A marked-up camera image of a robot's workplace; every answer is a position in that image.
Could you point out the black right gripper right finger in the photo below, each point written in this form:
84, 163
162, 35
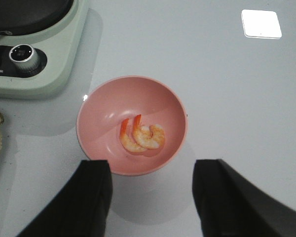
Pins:
228, 205

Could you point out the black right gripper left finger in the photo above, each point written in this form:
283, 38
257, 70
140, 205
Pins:
81, 208

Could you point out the cooked shrimp front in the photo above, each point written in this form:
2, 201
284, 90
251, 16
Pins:
126, 141

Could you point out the cooked shrimp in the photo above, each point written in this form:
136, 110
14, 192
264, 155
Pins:
152, 137
126, 141

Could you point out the cooked shrimp back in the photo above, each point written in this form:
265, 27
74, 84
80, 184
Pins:
152, 137

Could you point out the pink bowl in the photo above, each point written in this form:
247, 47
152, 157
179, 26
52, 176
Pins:
102, 112

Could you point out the silver control knob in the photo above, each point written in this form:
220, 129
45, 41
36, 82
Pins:
24, 57

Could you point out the black round frying pan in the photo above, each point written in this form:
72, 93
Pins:
23, 17

